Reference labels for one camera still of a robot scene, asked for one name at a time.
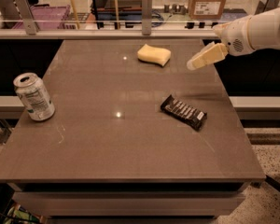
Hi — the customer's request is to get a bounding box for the yellow broom handle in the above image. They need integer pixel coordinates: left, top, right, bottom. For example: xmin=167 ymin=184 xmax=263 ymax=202
xmin=70 ymin=0 xmax=80 ymax=30

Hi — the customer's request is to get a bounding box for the metal railing post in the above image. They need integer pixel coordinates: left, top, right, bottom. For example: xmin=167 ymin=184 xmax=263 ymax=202
xmin=15 ymin=0 xmax=38 ymax=35
xmin=142 ymin=0 xmax=152 ymax=35
xmin=255 ymin=0 xmax=280 ymax=14

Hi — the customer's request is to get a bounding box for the metal railing post centre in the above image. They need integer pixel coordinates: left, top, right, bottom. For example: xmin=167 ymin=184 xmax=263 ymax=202
xmin=142 ymin=0 xmax=152 ymax=35

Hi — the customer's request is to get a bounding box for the metal railing post left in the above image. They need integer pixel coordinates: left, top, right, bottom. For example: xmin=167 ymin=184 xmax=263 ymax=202
xmin=15 ymin=0 xmax=38 ymax=35

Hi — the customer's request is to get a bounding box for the metal railing post right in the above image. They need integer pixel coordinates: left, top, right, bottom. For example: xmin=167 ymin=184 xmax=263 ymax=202
xmin=255 ymin=0 xmax=280 ymax=14

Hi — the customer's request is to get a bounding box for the purple plastic crate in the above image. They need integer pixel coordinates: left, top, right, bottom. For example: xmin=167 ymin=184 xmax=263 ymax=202
xmin=11 ymin=5 xmax=71 ymax=31

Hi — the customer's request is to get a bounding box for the yellow sponge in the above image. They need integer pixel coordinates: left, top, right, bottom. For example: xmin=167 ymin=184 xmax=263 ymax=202
xmin=137 ymin=44 xmax=171 ymax=66

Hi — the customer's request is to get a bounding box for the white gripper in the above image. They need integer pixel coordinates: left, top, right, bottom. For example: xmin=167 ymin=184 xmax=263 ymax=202
xmin=187 ymin=16 xmax=255 ymax=70

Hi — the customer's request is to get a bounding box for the black snack bar wrapper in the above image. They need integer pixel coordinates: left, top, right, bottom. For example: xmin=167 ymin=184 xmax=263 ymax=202
xmin=161 ymin=95 xmax=207 ymax=131

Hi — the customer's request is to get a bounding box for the cardboard box with label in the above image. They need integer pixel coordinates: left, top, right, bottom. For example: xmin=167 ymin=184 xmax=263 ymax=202
xmin=188 ymin=0 xmax=226 ymax=20

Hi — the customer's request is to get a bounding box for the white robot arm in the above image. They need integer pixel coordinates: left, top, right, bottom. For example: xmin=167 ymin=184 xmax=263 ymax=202
xmin=187 ymin=7 xmax=280 ymax=70

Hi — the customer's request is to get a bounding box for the silver 7up can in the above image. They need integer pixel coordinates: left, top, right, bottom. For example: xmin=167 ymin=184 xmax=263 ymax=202
xmin=13 ymin=73 xmax=55 ymax=121

